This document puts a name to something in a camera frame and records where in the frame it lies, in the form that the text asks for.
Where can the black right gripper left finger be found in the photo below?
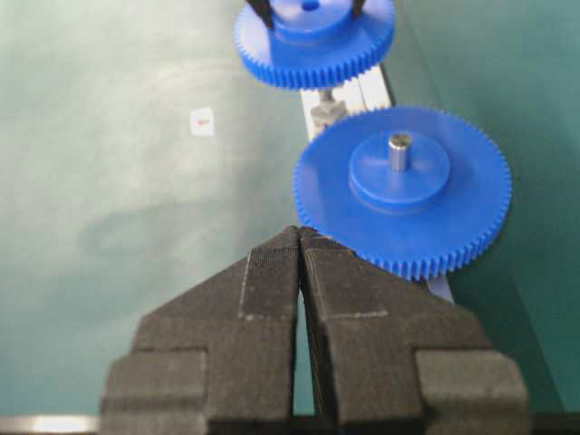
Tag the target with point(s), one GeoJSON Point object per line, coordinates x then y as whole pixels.
{"type": "Point", "coordinates": [218, 359]}

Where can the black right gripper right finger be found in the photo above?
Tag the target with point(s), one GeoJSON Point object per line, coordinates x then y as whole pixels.
{"type": "Point", "coordinates": [388, 357]}

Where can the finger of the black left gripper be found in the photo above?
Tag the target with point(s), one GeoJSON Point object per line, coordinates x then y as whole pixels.
{"type": "Point", "coordinates": [264, 11]}
{"type": "Point", "coordinates": [357, 7]}

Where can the bare steel shaft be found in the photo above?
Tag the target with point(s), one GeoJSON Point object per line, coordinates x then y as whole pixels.
{"type": "Point", "coordinates": [328, 111]}

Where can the steel shaft through gear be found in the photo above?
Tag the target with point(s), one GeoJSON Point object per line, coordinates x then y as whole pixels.
{"type": "Point", "coordinates": [399, 147]}

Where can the mounted blue plastic gear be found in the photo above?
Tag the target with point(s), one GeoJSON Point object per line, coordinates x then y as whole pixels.
{"type": "Point", "coordinates": [438, 215]}

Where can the small white paper sticker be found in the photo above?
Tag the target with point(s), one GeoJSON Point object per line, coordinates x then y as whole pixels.
{"type": "Point", "coordinates": [202, 122]}

